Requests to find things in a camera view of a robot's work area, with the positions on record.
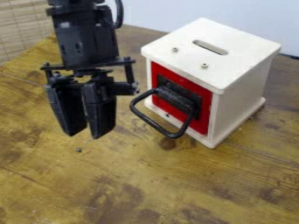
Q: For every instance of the red drawer front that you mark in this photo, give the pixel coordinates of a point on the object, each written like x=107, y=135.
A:
x=180, y=97

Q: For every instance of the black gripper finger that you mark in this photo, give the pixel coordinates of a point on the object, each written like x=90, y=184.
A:
x=100, y=109
x=67, y=107

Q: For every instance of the white wooden box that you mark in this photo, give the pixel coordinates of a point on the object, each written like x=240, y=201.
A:
x=222, y=64

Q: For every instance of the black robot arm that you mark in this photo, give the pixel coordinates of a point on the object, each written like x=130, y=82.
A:
x=72, y=4

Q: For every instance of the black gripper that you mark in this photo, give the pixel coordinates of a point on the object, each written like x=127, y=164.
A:
x=86, y=33

